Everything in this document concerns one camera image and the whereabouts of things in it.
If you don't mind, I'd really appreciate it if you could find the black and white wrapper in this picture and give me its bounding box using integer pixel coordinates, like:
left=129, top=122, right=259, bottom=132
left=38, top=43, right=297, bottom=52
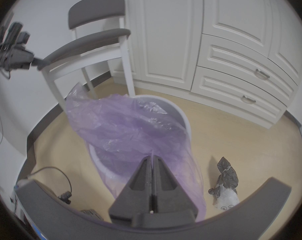
left=208, top=156, right=240, bottom=212

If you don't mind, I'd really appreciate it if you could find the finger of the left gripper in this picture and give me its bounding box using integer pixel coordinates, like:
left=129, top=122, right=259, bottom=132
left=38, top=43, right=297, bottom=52
left=31, top=56, right=45, bottom=71

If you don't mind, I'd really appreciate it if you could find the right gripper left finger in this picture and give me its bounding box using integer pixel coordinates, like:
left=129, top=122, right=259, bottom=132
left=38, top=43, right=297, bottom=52
left=108, top=155, right=153, bottom=222

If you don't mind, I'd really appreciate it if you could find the white chair dark grey seat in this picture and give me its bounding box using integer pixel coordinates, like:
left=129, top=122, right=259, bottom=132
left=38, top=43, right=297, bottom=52
left=37, top=0, right=137, bottom=106

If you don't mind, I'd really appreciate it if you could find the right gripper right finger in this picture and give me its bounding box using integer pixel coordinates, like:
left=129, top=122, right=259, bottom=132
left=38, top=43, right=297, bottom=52
left=153, top=155, right=199, bottom=222

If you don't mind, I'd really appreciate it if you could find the black cable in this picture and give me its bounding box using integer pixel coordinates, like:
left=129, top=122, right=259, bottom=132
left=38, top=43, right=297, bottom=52
left=29, top=166, right=73, bottom=205

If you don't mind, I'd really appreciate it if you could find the purple plastic bag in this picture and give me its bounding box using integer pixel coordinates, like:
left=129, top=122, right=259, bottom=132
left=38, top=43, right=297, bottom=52
left=66, top=82, right=207, bottom=222

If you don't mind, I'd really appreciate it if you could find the pale grey trash bin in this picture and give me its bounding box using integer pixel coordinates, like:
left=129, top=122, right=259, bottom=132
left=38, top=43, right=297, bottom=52
left=87, top=94, right=193, bottom=199

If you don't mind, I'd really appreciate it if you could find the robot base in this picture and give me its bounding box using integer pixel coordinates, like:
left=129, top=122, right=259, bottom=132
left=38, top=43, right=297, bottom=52
left=11, top=178, right=105, bottom=240

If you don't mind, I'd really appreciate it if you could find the white wardrobe with drawers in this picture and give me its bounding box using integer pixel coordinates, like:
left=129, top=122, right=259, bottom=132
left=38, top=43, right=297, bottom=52
left=108, top=0, right=302, bottom=130

